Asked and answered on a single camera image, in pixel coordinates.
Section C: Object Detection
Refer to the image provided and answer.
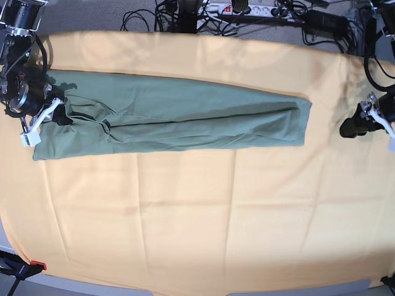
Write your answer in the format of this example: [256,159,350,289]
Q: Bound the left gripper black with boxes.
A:
[339,92,394,139]

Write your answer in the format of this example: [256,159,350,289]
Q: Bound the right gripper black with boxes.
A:
[9,81,73,126]

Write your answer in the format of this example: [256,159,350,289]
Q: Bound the green T-shirt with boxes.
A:
[33,70,311,160]

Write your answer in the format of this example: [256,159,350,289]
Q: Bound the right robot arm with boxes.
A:
[1,1,73,126]

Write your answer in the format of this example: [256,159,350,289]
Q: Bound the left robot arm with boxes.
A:
[339,1,394,140]

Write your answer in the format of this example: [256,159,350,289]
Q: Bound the yellow table cloth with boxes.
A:
[1,31,394,295]

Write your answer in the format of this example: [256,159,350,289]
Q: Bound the black power adapter brick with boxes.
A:
[304,10,349,36]

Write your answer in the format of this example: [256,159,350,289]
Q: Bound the blue clamp with red pad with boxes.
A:
[1,250,47,296]

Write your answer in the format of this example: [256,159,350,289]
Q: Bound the black clamp at right corner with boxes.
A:
[380,274,395,289]

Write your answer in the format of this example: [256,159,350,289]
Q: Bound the white power strip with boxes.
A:
[205,2,294,21]

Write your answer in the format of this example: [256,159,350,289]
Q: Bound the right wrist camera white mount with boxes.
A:
[20,97,65,147]

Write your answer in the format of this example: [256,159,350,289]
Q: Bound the black central stand post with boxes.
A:
[176,0,201,34]

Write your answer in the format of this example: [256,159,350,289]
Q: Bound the tangled black cables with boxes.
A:
[120,0,362,56]

